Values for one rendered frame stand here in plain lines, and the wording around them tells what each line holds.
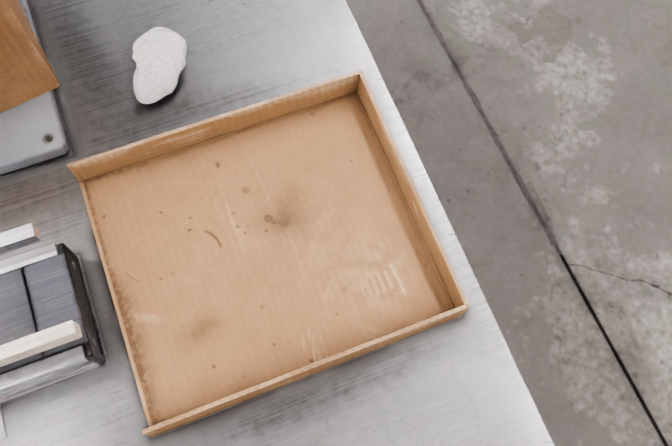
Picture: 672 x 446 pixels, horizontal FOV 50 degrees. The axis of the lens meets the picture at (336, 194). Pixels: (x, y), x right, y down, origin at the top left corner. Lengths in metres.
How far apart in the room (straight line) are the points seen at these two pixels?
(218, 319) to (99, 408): 0.13
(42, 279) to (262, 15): 0.36
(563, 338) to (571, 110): 0.55
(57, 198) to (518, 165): 1.17
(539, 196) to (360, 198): 1.01
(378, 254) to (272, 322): 0.12
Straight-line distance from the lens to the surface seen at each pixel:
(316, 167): 0.73
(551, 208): 1.69
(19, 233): 0.61
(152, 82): 0.76
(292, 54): 0.80
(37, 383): 0.69
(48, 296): 0.68
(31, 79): 0.77
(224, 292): 0.69
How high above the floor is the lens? 1.50
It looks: 69 degrees down
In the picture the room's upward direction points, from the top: 6 degrees clockwise
